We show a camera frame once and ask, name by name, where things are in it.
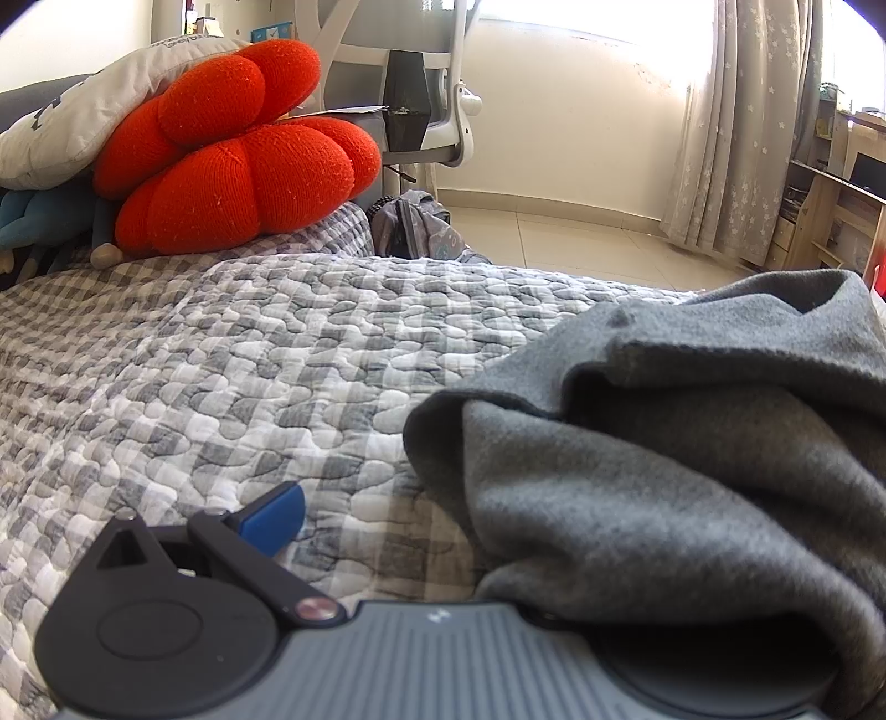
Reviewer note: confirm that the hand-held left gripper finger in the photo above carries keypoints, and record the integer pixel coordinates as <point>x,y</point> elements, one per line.
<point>273,520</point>

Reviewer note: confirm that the dark grey sweater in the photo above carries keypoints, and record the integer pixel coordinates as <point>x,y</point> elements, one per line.
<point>657,484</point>

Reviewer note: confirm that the grey checkered quilt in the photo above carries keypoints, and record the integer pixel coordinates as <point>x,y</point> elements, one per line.
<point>207,360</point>

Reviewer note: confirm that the grey backpack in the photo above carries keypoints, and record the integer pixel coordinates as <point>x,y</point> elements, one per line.
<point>415,228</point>

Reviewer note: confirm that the red knitted flower cushion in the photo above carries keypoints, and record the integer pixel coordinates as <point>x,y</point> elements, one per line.
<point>228,173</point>

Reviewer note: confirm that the blue plush toy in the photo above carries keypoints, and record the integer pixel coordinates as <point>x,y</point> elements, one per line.
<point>48,214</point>

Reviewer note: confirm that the white paper sheet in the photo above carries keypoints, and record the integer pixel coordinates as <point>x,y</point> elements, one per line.
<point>346,109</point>

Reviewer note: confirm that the light grey printed pillow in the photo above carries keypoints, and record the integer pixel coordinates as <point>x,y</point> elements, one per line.
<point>69,118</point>

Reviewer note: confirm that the white office chair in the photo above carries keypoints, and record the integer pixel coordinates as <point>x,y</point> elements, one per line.
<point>443,83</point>

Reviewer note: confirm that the blue box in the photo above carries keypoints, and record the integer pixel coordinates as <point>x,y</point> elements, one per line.
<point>271,32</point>

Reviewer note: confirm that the dark grey sofa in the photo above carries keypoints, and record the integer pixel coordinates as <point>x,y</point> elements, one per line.
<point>21,100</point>

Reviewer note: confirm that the grey star curtain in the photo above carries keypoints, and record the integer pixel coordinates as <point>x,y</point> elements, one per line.
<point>734,138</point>

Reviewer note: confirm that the wooden desk with shelves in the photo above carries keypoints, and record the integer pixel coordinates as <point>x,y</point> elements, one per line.
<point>817,208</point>

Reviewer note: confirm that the black screen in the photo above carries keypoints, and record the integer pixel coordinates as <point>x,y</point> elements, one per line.
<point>869,173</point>

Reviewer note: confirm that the window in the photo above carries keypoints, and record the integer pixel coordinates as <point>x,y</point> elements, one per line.
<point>858,48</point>

